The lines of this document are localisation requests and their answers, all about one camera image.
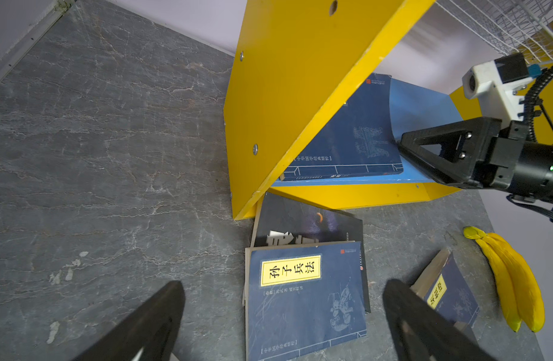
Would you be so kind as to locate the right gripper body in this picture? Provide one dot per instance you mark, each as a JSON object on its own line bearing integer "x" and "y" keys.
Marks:
{"x": 519, "y": 167}

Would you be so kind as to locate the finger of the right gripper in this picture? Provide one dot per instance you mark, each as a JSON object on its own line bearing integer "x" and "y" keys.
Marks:
{"x": 452, "y": 154}

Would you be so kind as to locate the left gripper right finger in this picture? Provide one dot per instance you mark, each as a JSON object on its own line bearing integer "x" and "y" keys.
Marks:
{"x": 420, "y": 333}

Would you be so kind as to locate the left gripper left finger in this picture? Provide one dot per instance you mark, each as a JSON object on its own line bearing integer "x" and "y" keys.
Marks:
{"x": 148, "y": 333}

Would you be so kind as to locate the blue book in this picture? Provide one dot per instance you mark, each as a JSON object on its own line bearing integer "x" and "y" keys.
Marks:
{"x": 442, "y": 286}

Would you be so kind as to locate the blue book Lunyu label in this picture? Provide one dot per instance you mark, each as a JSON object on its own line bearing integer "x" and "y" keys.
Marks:
{"x": 357, "y": 141}

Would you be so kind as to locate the blue book Sunzi label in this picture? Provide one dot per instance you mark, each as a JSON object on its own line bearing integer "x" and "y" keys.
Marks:
{"x": 302, "y": 299}

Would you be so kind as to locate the black wolf cover book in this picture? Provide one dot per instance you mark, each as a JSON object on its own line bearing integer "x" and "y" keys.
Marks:
{"x": 284, "y": 221}

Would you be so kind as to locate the yellow toy banana bunch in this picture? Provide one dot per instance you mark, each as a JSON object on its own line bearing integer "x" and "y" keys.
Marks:
{"x": 517, "y": 289}

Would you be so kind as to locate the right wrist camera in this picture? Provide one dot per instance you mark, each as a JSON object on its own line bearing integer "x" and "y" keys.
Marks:
{"x": 495, "y": 84}

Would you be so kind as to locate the white wire basket behind shelf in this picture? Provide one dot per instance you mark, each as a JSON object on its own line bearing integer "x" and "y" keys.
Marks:
{"x": 509, "y": 26}

